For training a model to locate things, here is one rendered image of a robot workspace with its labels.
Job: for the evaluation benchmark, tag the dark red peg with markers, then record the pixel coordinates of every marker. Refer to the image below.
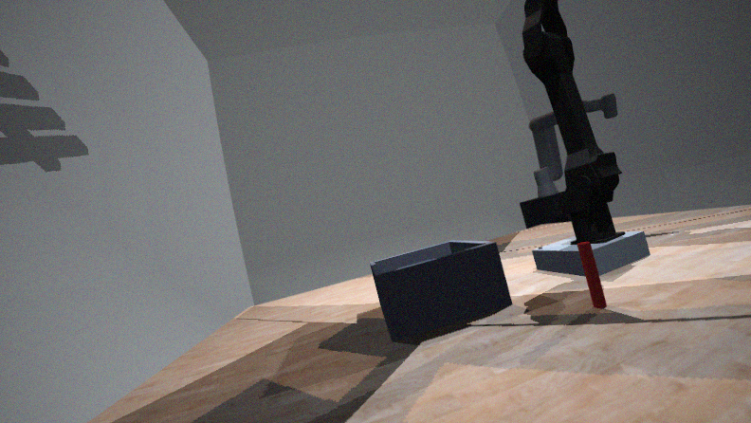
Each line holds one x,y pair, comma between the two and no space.
588,261

